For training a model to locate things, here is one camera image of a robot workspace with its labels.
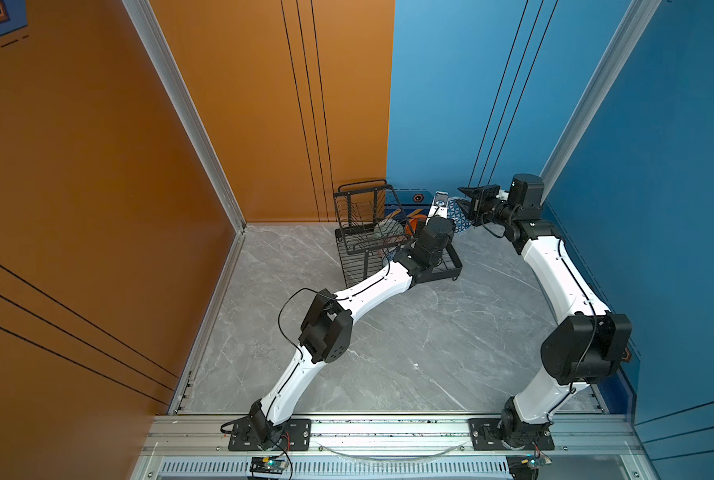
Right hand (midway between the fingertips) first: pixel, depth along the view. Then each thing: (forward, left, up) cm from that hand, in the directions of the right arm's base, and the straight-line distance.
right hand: (453, 189), depth 79 cm
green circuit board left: (-57, +47, -37) cm, 83 cm away
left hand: (0, +2, -6) cm, 7 cm away
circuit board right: (-57, -14, -38) cm, 70 cm away
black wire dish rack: (+14, +22, -27) cm, 37 cm away
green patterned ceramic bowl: (+9, +16, -23) cm, 29 cm away
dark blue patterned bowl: (+1, -2, -9) cm, 9 cm away
